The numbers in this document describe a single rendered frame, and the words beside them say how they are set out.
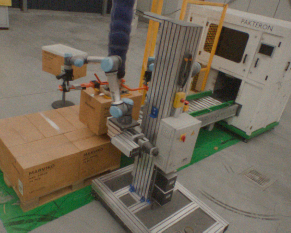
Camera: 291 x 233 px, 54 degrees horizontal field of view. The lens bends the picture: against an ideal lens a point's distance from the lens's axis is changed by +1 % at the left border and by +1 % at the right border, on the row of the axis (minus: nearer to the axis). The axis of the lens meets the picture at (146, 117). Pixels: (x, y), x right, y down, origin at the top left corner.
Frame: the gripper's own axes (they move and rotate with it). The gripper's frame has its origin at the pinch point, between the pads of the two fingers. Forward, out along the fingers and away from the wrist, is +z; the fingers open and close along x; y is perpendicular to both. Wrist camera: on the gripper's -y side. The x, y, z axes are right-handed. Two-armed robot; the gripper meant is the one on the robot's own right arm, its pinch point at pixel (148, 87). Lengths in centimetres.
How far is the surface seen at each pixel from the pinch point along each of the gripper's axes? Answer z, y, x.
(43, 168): 71, 121, -5
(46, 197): 116, 115, -11
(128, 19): -71, 29, -14
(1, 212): 118, 159, -16
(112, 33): -56, 40, -24
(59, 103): 115, 2, -213
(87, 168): 93, 69, -6
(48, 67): 47, 21, -214
